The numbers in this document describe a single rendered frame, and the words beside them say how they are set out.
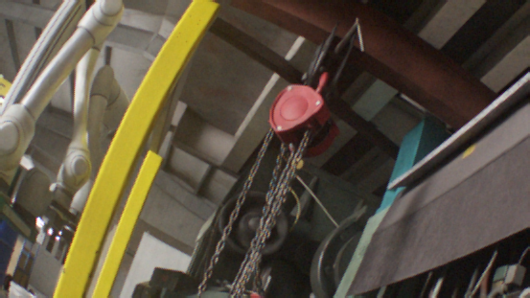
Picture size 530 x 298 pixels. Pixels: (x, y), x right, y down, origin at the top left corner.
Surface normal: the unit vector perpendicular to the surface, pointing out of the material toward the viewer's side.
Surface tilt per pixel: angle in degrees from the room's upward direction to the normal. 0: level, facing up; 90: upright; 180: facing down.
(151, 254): 90
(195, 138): 90
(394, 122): 90
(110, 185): 90
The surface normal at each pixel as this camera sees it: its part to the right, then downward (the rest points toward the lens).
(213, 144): 0.25, -0.32
